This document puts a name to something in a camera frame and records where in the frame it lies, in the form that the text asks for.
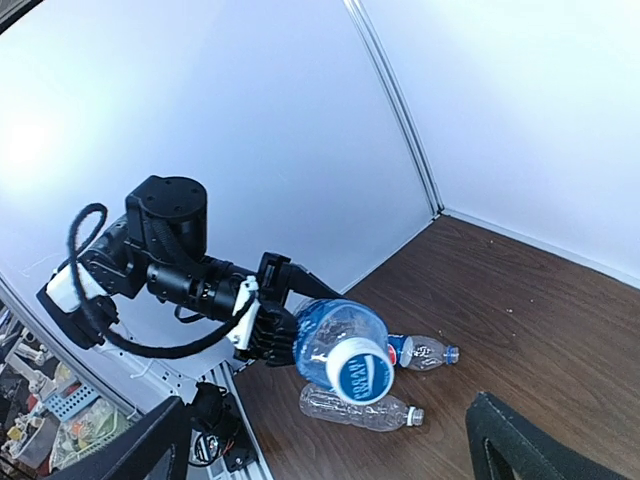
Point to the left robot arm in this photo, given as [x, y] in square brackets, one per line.
[159, 244]

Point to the blue label water bottle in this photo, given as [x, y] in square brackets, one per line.
[322, 324]

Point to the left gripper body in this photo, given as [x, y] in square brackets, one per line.
[274, 332]

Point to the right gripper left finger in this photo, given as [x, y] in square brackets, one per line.
[155, 447]

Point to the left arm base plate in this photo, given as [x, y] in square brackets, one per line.
[212, 421]

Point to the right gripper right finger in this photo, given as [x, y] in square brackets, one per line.
[505, 445]

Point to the Pepsi label plastic bottle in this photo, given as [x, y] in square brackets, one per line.
[420, 353]

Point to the white blue-printed bottle cap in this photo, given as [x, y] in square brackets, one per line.
[359, 371]

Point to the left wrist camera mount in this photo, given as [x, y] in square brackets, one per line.
[245, 311]

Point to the clear unlabeled plastic bottle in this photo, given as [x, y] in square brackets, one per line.
[386, 415]

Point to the clutter outside enclosure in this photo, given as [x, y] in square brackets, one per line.
[50, 418]

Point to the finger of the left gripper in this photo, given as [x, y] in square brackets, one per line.
[304, 282]

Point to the left aluminium frame post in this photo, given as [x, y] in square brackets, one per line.
[397, 101]

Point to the front aluminium rail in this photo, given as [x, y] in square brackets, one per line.
[244, 458]

